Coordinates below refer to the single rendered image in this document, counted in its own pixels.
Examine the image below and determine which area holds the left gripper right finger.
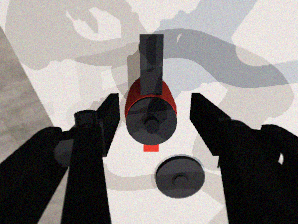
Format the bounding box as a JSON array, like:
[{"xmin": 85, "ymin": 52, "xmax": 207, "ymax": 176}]
[{"xmin": 189, "ymin": 93, "xmax": 298, "ymax": 224}]

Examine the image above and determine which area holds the dark grey round disc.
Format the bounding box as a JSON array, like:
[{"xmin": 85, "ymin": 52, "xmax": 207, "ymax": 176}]
[{"xmin": 155, "ymin": 156, "xmax": 205, "ymax": 199}]

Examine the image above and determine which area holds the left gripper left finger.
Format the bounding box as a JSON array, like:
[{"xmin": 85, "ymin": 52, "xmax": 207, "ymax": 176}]
[{"xmin": 0, "ymin": 93, "xmax": 120, "ymax": 224}]

